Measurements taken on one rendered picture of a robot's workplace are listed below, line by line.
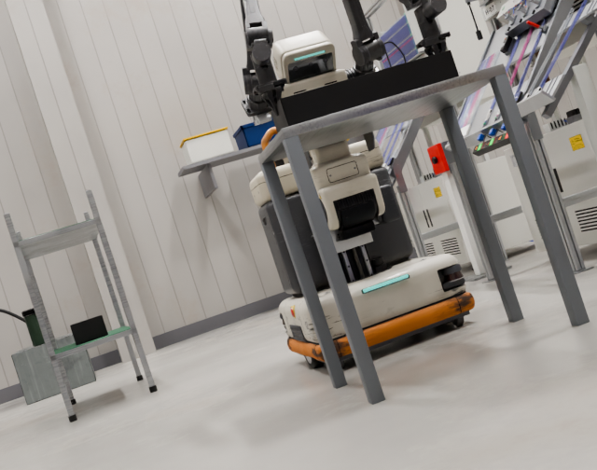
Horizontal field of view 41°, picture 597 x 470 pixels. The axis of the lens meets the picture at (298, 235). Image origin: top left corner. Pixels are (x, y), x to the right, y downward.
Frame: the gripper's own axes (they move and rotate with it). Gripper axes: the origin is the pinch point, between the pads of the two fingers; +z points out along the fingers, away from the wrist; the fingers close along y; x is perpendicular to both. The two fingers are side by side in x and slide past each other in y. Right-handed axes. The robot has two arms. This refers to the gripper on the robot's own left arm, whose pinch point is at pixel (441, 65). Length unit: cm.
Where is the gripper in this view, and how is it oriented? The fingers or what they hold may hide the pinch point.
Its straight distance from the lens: 270.3
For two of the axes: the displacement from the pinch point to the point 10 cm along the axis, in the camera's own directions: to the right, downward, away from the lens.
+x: -1.9, 0.8, 9.8
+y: 9.3, -3.1, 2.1
